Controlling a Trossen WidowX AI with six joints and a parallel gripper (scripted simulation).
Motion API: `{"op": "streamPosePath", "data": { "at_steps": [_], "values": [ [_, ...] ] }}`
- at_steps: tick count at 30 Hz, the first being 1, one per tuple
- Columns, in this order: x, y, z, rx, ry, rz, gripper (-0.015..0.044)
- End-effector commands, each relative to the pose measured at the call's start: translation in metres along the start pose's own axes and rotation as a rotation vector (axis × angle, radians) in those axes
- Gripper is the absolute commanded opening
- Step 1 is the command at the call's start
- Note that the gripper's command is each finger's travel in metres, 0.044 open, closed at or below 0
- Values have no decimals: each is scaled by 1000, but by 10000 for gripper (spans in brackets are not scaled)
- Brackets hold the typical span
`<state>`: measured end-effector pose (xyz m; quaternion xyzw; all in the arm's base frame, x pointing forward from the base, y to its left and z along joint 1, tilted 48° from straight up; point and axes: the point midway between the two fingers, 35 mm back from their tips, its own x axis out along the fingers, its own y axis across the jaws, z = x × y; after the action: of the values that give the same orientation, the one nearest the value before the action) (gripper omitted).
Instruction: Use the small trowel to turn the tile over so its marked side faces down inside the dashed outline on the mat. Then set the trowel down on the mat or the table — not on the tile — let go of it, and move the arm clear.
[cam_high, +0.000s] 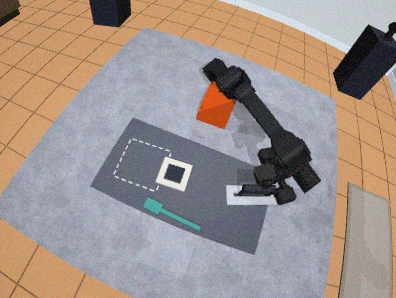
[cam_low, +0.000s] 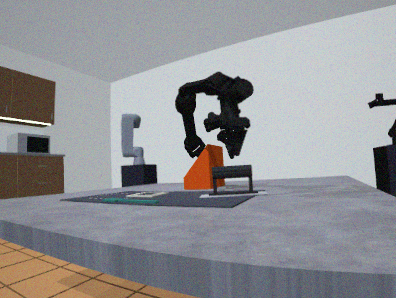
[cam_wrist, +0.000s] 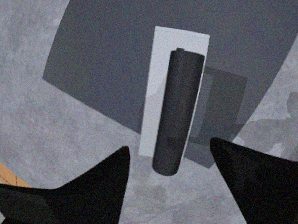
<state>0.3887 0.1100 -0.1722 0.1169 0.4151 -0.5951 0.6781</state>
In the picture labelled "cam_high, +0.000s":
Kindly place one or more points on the white square tile with dark centre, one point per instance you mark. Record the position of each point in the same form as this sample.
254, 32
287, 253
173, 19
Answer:
174, 174

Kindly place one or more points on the teal small trowel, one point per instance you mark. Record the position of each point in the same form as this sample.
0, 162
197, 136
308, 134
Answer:
156, 207

